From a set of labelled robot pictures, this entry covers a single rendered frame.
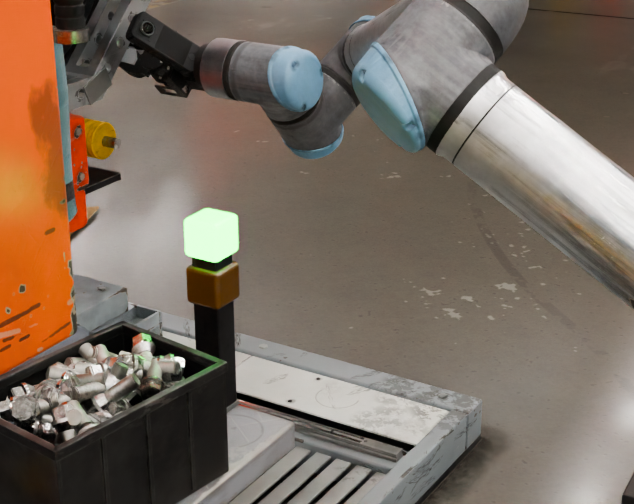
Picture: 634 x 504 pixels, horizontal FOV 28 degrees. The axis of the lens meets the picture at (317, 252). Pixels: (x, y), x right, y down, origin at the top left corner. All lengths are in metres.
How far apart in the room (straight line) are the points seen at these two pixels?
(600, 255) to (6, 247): 0.61
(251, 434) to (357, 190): 2.05
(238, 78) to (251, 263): 1.00
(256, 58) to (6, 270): 0.75
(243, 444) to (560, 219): 0.41
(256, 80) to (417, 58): 0.52
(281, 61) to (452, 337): 0.84
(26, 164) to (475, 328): 1.46
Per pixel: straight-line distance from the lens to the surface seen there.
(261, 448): 1.23
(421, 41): 1.37
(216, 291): 1.22
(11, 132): 1.18
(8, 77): 1.17
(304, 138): 1.93
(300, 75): 1.83
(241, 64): 1.86
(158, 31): 1.92
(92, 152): 1.96
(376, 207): 3.14
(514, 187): 1.35
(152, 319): 2.18
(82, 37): 1.55
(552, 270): 2.81
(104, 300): 2.11
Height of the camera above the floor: 1.09
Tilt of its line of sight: 22 degrees down
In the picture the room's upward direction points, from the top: straight up
